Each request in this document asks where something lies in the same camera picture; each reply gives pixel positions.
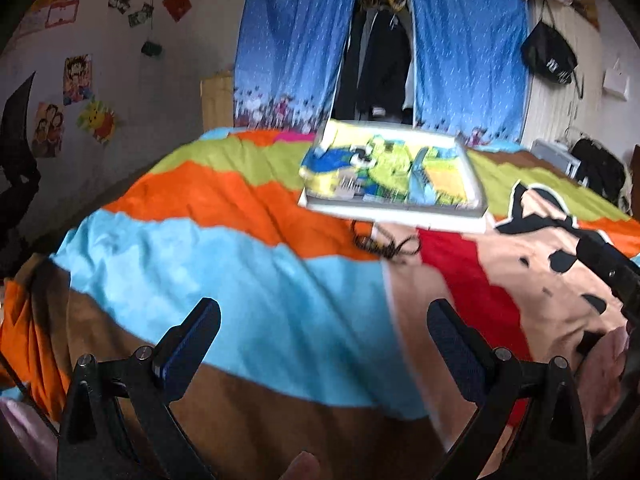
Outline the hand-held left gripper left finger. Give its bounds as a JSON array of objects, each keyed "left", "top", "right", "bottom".
[{"left": 56, "top": 297, "right": 222, "bottom": 480}]

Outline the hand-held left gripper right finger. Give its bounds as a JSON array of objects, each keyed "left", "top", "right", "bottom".
[{"left": 426, "top": 298, "right": 588, "bottom": 480}]

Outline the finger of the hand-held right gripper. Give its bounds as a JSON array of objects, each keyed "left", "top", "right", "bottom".
[{"left": 575, "top": 232, "right": 640, "bottom": 313}]

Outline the grey shallow tray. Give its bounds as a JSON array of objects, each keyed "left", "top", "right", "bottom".
[{"left": 298, "top": 118, "right": 489, "bottom": 222}]

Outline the grey hair clip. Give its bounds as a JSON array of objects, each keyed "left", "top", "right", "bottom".
[{"left": 337, "top": 172, "right": 369, "bottom": 197}]

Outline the person's right hand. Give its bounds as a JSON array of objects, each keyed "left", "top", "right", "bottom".
[{"left": 581, "top": 327, "right": 630, "bottom": 433}]

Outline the person's left hand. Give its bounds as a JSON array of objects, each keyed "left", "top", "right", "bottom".
[{"left": 279, "top": 451, "right": 322, "bottom": 480}]

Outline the colourful striped blanket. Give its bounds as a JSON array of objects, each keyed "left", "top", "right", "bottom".
[{"left": 0, "top": 127, "right": 640, "bottom": 480}]

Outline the pile of black clothes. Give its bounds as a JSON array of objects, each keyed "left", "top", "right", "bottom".
[{"left": 570, "top": 137, "right": 632, "bottom": 212}]

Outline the white storage box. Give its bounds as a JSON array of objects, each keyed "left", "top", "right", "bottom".
[{"left": 529, "top": 138, "right": 584, "bottom": 187}]

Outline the white wardrobe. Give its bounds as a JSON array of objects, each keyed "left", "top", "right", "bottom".
[{"left": 520, "top": 0, "right": 627, "bottom": 162}]

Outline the white paper bag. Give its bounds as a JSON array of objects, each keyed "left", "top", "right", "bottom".
[{"left": 602, "top": 59, "right": 630, "bottom": 102}]

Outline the pink towel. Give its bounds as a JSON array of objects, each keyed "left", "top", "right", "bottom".
[{"left": 0, "top": 396, "right": 59, "bottom": 480}]

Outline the black bag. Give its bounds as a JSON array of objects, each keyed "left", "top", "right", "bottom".
[{"left": 520, "top": 19, "right": 584, "bottom": 99}]

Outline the yellow creature poster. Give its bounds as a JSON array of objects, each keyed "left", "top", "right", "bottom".
[{"left": 75, "top": 99, "right": 119, "bottom": 147}]

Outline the wooden cabinet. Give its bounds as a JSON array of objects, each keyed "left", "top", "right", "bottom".
[{"left": 199, "top": 72, "right": 236, "bottom": 132}]

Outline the black office chair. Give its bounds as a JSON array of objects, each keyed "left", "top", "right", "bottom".
[{"left": 0, "top": 70, "right": 42, "bottom": 277}]

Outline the cartoon family poster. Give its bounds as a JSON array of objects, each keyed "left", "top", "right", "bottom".
[{"left": 30, "top": 102, "right": 66, "bottom": 159}]

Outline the blue dotted curtain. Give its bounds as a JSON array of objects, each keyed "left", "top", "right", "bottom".
[
  {"left": 407, "top": 0, "right": 530, "bottom": 144},
  {"left": 233, "top": 0, "right": 362, "bottom": 129}
]

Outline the anime character poster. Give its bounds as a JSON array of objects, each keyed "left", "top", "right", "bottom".
[{"left": 62, "top": 53, "right": 94, "bottom": 107}]

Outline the black hanging jacket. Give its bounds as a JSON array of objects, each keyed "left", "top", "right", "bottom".
[{"left": 356, "top": 9, "right": 414, "bottom": 112}]

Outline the grey hanging coat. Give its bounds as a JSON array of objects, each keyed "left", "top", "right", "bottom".
[{"left": 336, "top": 10, "right": 371, "bottom": 118}]

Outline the red square paper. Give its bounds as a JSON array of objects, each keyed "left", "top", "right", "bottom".
[{"left": 161, "top": 0, "right": 194, "bottom": 24}]

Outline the dark bead necklace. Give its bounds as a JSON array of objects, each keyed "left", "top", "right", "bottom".
[{"left": 349, "top": 219, "right": 422, "bottom": 264}]

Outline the black cable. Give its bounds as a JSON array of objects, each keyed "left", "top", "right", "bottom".
[{"left": 0, "top": 352, "right": 62, "bottom": 438}]

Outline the group of wall certificates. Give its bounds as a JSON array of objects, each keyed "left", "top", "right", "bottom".
[{"left": 19, "top": 0, "right": 92, "bottom": 37}]

